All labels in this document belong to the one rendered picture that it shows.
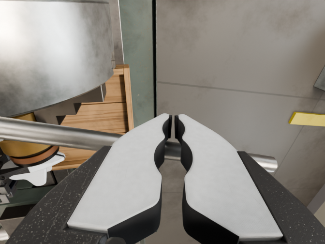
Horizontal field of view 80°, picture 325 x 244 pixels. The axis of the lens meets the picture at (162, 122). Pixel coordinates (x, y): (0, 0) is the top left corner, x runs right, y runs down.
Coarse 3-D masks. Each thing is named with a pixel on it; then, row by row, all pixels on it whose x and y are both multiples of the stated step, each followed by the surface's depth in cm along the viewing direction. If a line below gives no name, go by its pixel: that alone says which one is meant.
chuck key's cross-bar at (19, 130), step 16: (0, 128) 10; (16, 128) 10; (32, 128) 10; (48, 128) 11; (64, 128) 11; (80, 128) 12; (48, 144) 11; (64, 144) 11; (80, 144) 11; (96, 144) 11; (176, 144) 13; (176, 160) 13; (256, 160) 14; (272, 160) 14
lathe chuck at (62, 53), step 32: (0, 0) 14; (32, 0) 15; (0, 32) 15; (32, 32) 16; (64, 32) 18; (96, 32) 22; (0, 64) 15; (32, 64) 17; (64, 64) 19; (96, 64) 23; (0, 96) 16; (32, 96) 18; (64, 96) 20
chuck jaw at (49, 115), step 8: (96, 88) 29; (104, 88) 31; (80, 96) 29; (88, 96) 29; (96, 96) 29; (104, 96) 31; (64, 104) 29; (72, 104) 30; (80, 104) 33; (40, 112) 30; (48, 112) 30; (56, 112) 30; (64, 112) 30; (72, 112) 30; (40, 120) 30; (48, 120) 30; (56, 120) 31
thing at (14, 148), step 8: (32, 112) 30; (32, 120) 30; (0, 144) 30; (8, 144) 29; (16, 144) 29; (24, 144) 30; (32, 144) 30; (40, 144) 31; (8, 152) 30; (16, 152) 30; (24, 152) 30; (32, 152) 31; (40, 152) 32; (48, 152) 33; (56, 152) 35; (16, 160) 32; (24, 160) 31; (32, 160) 32; (40, 160) 33
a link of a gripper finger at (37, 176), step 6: (54, 156) 35; (60, 156) 36; (12, 162) 33; (48, 162) 34; (54, 162) 35; (30, 168) 33; (36, 168) 34; (42, 168) 34; (24, 174) 34; (30, 174) 35; (36, 174) 35; (42, 174) 35; (30, 180) 35; (36, 180) 36; (42, 180) 36
